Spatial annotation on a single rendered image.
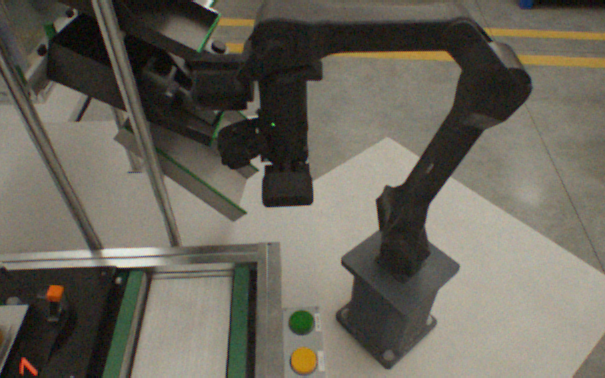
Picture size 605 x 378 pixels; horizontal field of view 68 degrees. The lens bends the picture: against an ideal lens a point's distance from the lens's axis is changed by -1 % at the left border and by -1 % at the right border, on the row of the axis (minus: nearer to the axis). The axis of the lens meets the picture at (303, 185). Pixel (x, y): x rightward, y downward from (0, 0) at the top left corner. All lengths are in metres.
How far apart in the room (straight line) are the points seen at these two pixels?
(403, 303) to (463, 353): 0.25
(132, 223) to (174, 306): 0.31
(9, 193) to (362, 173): 0.92
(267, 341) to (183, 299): 0.20
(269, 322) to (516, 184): 2.03
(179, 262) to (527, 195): 2.05
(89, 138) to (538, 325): 1.25
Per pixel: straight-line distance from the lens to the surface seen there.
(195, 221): 1.13
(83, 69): 0.80
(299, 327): 0.81
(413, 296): 0.76
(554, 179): 2.80
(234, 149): 0.55
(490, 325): 1.01
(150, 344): 0.90
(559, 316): 1.08
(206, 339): 0.88
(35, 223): 1.27
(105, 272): 0.95
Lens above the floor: 1.69
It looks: 44 degrees down
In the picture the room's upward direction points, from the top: straight up
